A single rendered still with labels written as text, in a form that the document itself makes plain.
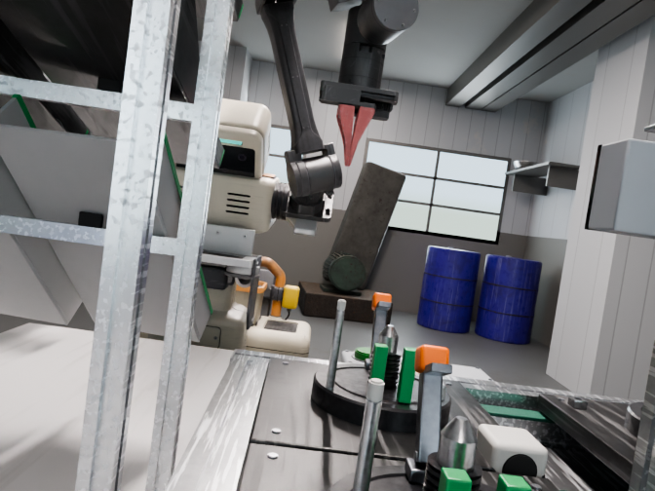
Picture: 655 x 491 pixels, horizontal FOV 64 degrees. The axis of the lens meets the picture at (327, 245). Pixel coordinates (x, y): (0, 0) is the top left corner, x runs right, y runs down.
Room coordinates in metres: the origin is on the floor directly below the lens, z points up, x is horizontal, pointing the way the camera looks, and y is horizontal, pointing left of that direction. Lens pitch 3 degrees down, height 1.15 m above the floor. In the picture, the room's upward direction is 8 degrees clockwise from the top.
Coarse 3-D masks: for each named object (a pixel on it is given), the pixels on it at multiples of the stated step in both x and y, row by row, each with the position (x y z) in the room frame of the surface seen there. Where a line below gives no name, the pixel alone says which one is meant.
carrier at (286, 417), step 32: (384, 352) 0.48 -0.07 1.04; (288, 384) 0.55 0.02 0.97; (320, 384) 0.50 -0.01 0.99; (352, 384) 0.52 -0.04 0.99; (416, 384) 0.55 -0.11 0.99; (448, 384) 0.63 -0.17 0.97; (256, 416) 0.45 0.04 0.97; (288, 416) 0.46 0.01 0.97; (320, 416) 0.47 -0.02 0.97; (352, 416) 0.47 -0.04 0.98; (384, 416) 0.46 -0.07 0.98; (416, 416) 0.47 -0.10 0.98; (448, 416) 0.51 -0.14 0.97; (480, 416) 0.53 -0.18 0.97; (320, 448) 0.41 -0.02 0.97; (352, 448) 0.41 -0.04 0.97; (384, 448) 0.42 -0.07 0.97; (480, 448) 0.44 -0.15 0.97; (512, 448) 0.42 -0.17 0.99; (544, 448) 0.42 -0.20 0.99
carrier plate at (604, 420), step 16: (544, 400) 0.64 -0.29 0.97; (560, 400) 0.63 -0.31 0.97; (592, 400) 0.65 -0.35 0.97; (560, 416) 0.60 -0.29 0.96; (576, 416) 0.58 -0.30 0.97; (592, 416) 0.59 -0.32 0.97; (608, 416) 0.60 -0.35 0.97; (624, 416) 0.61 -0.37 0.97; (576, 432) 0.56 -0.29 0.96; (592, 432) 0.54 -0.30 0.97; (608, 432) 0.54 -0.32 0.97; (624, 432) 0.55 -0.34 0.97; (592, 448) 0.53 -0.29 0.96; (608, 448) 0.50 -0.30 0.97; (624, 448) 0.50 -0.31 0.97; (608, 464) 0.50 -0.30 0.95; (624, 464) 0.48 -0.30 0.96
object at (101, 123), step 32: (0, 0) 0.40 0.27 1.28; (32, 0) 0.40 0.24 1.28; (64, 0) 0.39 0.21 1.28; (96, 0) 0.39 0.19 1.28; (128, 0) 0.38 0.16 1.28; (192, 0) 0.46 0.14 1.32; (32, 32) 0.43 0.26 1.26; (64, 32) 0.42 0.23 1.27; (96, 32) 0.42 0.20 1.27; (128, 32) 0.41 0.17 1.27; (192, 32) 0.47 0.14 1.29; (64, 64) 0.46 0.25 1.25; (96, 64) 0.45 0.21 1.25; (192, 64) 0.48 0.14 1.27; (192, 96) 0.49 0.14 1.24; (96, 128) 0.55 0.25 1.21
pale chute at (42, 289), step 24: (0, 168) 0.47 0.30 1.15; (0, 192) 0.47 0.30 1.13; (24, 216) 0.51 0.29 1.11; (0, 240) 0.50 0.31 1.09; (24, 240) 0.51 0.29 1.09; (0, 264) 0.53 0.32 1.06; (24, 264) 0.52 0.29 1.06; (48, 264) 0.55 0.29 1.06; (0, 288) 0.56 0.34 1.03; (24, 288) 0.55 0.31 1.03; (48, 288) 0.55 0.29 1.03; (72, 288) 0.60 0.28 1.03; (0, 312) 0.60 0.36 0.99; (24, 312) 0.59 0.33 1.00; (48, 312) 0.58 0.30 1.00; (72, 312) 0.60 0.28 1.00
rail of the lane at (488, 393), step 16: (240, 352) 0.68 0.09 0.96; (256, 352) 0.70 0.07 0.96; (464, 384) 0.68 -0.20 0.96; (480, 384) 0.70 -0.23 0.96; (496, 384) 0.70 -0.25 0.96; (512, 384) 0.71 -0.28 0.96; (480, 400) 0.67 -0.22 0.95; (496, 400) 0.67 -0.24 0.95; (512, 400) 0.67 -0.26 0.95; (528, 400) 0.67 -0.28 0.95; (608, 400) 0.70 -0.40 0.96; (624, 400) 0.71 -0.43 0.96; (640, 400) 0.72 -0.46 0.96
